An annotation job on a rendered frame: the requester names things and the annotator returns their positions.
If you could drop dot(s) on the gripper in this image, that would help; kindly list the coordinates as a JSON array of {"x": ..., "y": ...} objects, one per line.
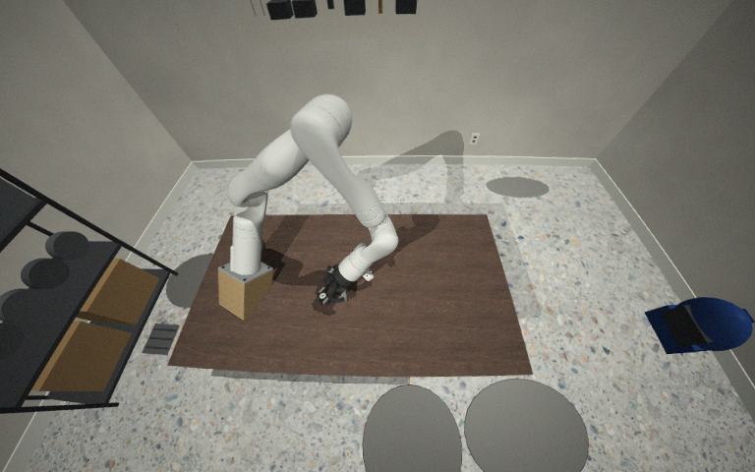
[{"x": 329, "y": 280}]

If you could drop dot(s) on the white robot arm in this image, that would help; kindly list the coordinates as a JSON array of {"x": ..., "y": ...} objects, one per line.
[{"x": 318, "y": 130}]

